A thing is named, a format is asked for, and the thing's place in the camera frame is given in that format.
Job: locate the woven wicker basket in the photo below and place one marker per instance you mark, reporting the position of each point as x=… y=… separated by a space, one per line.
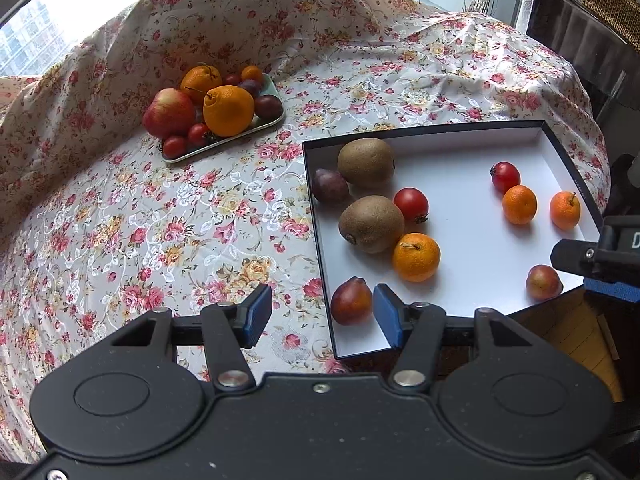
x=620 y=15

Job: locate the brown kiwi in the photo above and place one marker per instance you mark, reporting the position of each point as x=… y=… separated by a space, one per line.
x=366 y=162
x=372 y=224

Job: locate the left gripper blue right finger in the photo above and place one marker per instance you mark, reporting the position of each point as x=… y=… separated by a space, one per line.
x=392 y=315

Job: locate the large orange with stem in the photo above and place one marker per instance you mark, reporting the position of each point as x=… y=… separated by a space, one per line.
x=228 y=111

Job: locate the floral tablecloth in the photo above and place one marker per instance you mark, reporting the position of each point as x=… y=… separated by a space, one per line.
x=97 y=229

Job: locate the dark red fruit tray rear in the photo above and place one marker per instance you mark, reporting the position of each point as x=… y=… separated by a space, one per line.
x=232 y=79

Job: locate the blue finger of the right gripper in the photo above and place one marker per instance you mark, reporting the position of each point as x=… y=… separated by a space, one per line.
x=618 y=290

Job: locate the dark plum tray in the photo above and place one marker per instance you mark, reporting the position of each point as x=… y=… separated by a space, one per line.
x=268 y=107
x=252 y=86

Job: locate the small mandarin orange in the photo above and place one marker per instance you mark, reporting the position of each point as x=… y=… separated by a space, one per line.
x=565 y=210

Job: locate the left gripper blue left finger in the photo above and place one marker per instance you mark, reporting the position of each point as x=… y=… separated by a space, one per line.
x=252 y=316

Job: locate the cherry tomato tray front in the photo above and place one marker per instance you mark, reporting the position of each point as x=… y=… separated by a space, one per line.
x=174 y=147

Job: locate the light green tray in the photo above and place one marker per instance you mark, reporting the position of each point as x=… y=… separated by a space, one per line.
x=257 y=124

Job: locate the rear orange on tray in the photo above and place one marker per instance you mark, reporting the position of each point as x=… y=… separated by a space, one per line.
x=198 y=81

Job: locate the dark plum tray right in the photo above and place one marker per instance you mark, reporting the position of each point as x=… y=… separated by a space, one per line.
x=268 y=107

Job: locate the cherry tomato tray middle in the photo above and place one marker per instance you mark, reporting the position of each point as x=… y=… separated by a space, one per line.
x=199 y=136

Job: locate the white box with dark rim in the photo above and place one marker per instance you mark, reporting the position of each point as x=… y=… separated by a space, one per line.
x=485 y=259

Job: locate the small mandarin on tray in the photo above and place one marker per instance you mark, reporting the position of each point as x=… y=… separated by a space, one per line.
x=252 y=72

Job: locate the dark plum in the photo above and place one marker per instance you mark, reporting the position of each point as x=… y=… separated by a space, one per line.
x=328 y=186
x=543 y=283
x=351 y=303

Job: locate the red apple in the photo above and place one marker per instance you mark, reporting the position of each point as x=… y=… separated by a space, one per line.
x=171 y=113

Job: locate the dark plum tray middle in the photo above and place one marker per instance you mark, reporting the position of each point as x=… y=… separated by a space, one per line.
x=252 y=86

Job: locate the cherry tomato tray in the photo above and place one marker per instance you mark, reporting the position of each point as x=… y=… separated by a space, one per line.
x=174 y=147
x=199 y=136

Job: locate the small cherry tomato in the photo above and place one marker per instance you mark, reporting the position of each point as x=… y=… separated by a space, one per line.
x=504 y=176

